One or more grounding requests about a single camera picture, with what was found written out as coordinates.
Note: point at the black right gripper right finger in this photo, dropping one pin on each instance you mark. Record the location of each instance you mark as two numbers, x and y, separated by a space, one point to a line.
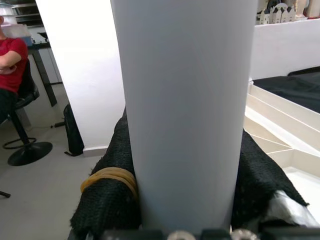
260 180

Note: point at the black tablecloth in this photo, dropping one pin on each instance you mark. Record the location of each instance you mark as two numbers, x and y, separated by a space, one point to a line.
295 87

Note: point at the black leaning flat board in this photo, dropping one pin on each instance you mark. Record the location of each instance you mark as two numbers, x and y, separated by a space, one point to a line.
73 135

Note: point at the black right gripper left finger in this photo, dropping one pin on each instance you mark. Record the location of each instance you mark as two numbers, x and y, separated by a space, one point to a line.
107 200

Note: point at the person in black shorts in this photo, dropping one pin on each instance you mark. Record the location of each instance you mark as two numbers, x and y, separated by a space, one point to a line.
12 65

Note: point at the stacked clear storage bins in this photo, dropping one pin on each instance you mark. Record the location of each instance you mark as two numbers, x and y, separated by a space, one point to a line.
17 22

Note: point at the white house figurines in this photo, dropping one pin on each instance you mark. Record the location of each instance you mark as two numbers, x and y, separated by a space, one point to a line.
277 13

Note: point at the white plastic table leg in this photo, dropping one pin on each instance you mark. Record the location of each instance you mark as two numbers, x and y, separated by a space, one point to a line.
185 100

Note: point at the black round base stool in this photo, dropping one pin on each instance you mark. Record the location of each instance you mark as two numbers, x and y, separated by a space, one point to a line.
27 152

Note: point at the black desk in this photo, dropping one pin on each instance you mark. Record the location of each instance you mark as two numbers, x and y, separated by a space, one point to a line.
43 72

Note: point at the white plastic table top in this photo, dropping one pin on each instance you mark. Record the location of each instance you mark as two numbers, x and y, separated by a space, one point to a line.
275 117

